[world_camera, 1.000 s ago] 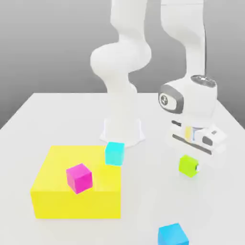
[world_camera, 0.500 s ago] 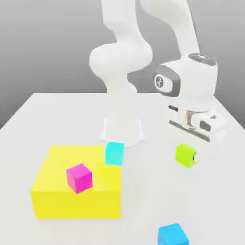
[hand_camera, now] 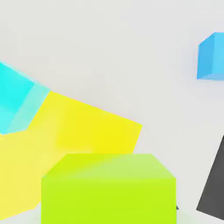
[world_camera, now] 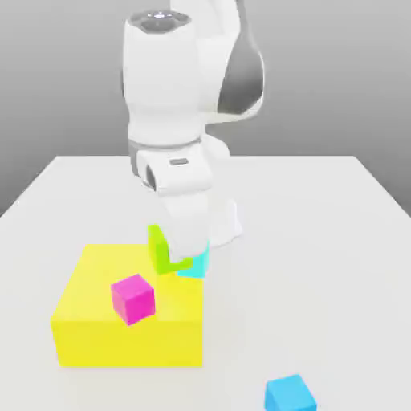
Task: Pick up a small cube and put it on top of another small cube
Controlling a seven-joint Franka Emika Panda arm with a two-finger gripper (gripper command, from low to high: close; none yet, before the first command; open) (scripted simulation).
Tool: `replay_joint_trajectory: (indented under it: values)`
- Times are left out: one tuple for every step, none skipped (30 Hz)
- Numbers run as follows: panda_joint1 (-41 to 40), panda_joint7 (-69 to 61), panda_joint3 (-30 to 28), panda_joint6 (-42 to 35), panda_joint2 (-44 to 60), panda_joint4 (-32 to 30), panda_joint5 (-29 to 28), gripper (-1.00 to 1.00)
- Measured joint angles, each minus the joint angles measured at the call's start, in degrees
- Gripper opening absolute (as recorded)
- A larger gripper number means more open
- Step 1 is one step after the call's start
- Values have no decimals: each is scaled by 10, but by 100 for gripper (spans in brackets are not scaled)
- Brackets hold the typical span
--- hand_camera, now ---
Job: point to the large dark grey box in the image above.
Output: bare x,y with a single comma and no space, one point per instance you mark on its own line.
214,190

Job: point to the small lime green cube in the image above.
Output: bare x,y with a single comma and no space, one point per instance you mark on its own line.
108,197

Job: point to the small blue cube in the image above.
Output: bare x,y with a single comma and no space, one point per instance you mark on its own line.
212,56

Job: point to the small cyan cube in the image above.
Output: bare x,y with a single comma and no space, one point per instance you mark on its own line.
14,94

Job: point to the large yellow box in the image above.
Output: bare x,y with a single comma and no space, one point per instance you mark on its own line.
84,126

